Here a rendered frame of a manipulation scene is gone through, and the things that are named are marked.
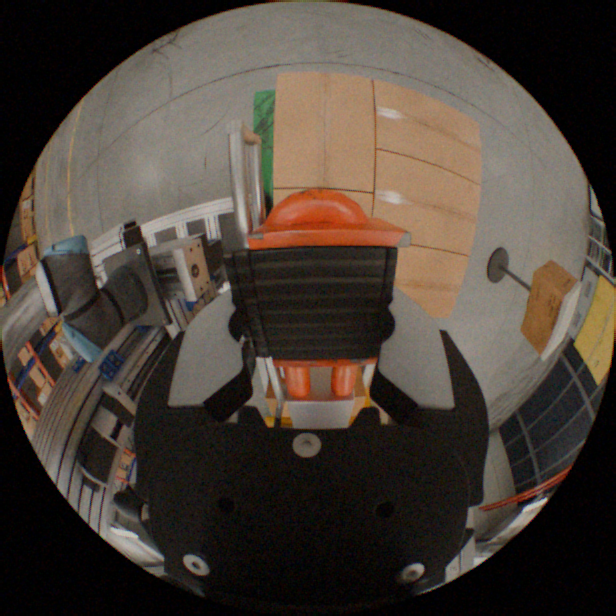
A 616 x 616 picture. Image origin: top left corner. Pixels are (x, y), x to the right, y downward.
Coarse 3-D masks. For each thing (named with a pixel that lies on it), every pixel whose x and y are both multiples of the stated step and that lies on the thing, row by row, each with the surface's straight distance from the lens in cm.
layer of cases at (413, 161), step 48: (288, 96) 94; (336, 96) 94; (384, 96) 101; (288, 144) 85; (336, 144) 85; (384, 144) 90; (432, 144) 102; (288, 192) 82; (384, 192) 86; (432, 192) 97; (432, 240) 100; (432, 288) 110
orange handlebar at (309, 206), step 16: (304, 192) 10; (320, 192) 10; (336, 192) 11; (288, 208) 10; (304, 208) 10; (320, 208) 10; (336, 208) 10; (352, 208) 10; (272, 224) 10; (288, 224) 10; (288, 368) 15; (304, 368) 16; (336, 368) 16; (352, 368) 16; (288, 384) 17; (304, 384) 17; (336, 384) 17; (352, 384) 18
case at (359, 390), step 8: (360, 368) 90; (280, 376) 87; (360, 376) 87; (360, 384) 84; (272, 392) 83; (360, 392) 82; (272, 400) 83; (360, 400) 84; (272, 408) 89; (360, 408) 90; (288, 416) 95
